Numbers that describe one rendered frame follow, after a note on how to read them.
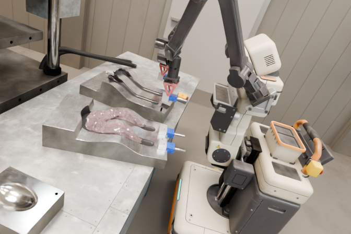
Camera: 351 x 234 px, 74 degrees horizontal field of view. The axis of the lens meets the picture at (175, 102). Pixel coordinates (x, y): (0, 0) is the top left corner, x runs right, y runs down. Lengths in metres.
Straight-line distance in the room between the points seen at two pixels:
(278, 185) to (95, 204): 0.87
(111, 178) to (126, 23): 2.50
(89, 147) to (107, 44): 2.49
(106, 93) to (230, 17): 0.76
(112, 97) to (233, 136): 0.68
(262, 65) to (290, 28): 2.09
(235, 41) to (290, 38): 2.33
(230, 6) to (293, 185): 0.91
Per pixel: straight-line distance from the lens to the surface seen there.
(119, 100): 1.29
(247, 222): 1.53
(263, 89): 1.04
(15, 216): 0.81
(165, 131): 1.12
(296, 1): 3.17
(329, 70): 3.53
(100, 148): 1.00
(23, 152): 1.07
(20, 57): 1.83
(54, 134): 1.02
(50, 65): 1.60
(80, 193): 0.92
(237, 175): 1.36
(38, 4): 1.69
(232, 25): 0.90
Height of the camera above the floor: 1.53
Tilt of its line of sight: 28 degrees down
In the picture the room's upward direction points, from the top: 18 degrees clockwise
